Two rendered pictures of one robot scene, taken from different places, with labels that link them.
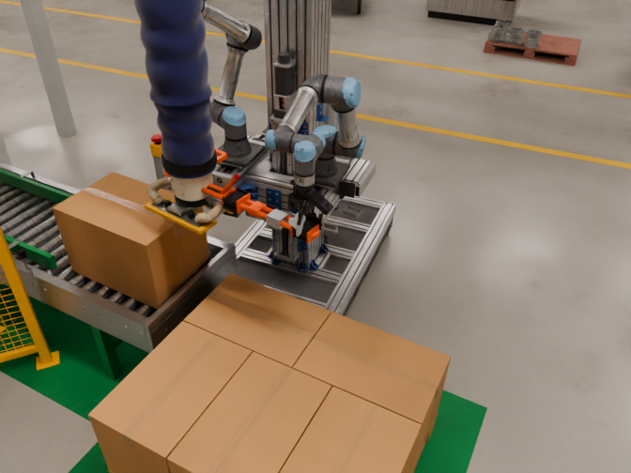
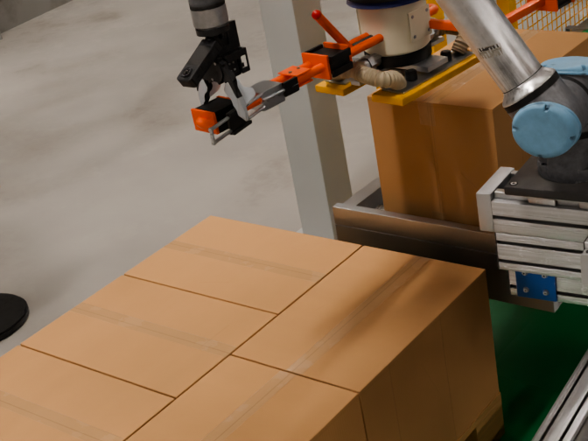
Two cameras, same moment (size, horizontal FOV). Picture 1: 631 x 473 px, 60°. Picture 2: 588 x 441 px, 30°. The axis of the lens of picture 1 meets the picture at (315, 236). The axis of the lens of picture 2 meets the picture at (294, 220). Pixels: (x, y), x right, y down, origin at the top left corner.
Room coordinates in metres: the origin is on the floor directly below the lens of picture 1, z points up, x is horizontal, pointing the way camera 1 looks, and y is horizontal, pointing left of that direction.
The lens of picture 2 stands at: (2.43, -2.11, 2.01)
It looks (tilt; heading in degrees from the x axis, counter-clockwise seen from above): 26 degrees down; 106
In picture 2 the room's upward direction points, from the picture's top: 11 degrees counter-clockwise
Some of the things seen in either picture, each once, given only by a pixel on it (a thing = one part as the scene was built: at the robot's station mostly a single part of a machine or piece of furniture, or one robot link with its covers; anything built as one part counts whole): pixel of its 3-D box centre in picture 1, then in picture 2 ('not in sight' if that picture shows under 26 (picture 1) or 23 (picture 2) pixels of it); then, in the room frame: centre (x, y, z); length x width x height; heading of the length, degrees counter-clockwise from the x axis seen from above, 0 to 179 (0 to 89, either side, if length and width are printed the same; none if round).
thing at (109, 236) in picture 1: (135, 237); (489, 128); (2.23, 0.92, 0.75); 0.60 x 0.40 x 0.40; 62
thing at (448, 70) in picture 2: not in sight; (429, 70); (2.13, 0.49, 1.10); 0.34 x 0.10 x 0.05; 56
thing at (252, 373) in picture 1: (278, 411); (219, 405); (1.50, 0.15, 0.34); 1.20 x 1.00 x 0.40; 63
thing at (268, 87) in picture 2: (277, 219); (263, 95); (1.79, 0.15, 1.19); 0.07 x 0.07 x 0.04; 56
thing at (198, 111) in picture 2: (304, 230); (218, 115); (1.71, 0.04, 1.20); 0.08 x 0.07 x 0.05; 56
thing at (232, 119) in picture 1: (234, 122); not in sight; (2.64, 0.43, 1.20); 0.13 x 0.12 x 0.14; 39
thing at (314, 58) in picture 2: (236, 200); (327, 60); (1.91, 0.33, 1.20); 0.10 x 0.08 x 0.06; 146
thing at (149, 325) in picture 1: (193, 283); (437, 231); (2.08, 0.61, 0.58); 0.70 x 0.03 x 0.06; 153
